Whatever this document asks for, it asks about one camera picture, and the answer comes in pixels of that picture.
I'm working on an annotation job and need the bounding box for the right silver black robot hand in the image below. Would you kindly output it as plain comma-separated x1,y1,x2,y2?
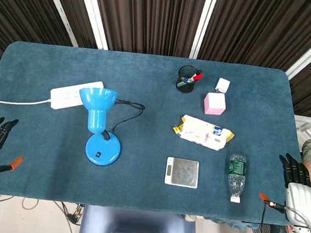
257,151,311,229

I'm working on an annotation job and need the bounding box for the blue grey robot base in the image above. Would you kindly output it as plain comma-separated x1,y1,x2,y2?
77,203,199,233

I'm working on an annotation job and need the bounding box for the blue desk lamp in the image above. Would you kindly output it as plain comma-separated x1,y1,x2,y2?
72,86,128,168

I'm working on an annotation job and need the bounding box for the clear plastic water bottle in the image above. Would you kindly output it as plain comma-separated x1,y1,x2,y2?
224,153,248,204

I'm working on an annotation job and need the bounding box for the white power strip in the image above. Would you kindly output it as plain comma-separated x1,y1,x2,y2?
48,76,105,115

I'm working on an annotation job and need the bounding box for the white yellow wet wipes pack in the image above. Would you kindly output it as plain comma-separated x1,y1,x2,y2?
171,113,237,152

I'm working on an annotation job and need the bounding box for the silver digital kitchen scale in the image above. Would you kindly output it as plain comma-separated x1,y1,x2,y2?
164,156,201,189

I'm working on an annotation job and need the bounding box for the pink white cube box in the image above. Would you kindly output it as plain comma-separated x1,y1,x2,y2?
202,91,228,117

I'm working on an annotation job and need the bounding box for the small white cube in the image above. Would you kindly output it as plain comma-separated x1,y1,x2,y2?
214,77,231,94

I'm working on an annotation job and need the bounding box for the blue felt table cover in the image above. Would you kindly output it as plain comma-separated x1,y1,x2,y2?
0,39,310,233

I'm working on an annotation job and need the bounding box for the red marker pen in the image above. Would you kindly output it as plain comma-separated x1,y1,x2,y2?
186,69,205,84

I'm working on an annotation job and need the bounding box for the black mesh pen holder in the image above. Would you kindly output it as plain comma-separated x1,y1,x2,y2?
175,64,200,95

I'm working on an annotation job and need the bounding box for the blue capped pen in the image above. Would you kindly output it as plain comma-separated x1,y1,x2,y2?
177,75,191,88

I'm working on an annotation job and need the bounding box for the white power strip cable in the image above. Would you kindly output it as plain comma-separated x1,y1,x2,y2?
0,93,53,110

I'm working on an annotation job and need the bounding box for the floor cable bundle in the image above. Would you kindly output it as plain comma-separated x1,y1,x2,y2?
0,194,86,233

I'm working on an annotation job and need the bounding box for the thin black cord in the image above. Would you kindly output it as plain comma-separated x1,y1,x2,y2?
110,98,146,137

